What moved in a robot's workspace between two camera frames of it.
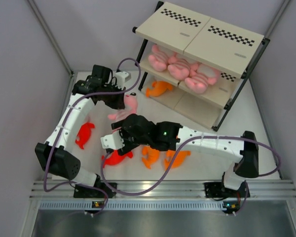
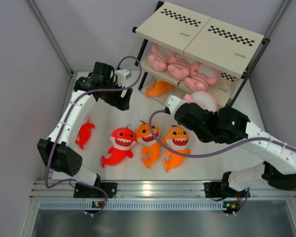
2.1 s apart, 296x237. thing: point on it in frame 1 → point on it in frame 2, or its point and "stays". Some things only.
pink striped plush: [200, 76] stays
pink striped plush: [130, 104] → [204, 99]
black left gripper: [118, 103] stays
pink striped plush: [158, 59] stays
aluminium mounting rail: [169, 189] stays
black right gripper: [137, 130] → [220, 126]
